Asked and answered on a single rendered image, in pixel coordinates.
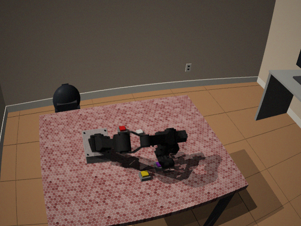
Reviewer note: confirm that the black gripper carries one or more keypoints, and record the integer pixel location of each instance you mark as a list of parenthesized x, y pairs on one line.
[(163, 158)]

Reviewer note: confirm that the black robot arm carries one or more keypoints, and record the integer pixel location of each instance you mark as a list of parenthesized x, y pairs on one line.
[(122, 144)]

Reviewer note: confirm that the yellow button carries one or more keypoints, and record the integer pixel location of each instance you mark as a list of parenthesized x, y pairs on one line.
[(144, 175)]

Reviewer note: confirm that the red button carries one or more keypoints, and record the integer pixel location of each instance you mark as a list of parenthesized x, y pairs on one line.
[(121, 129)]

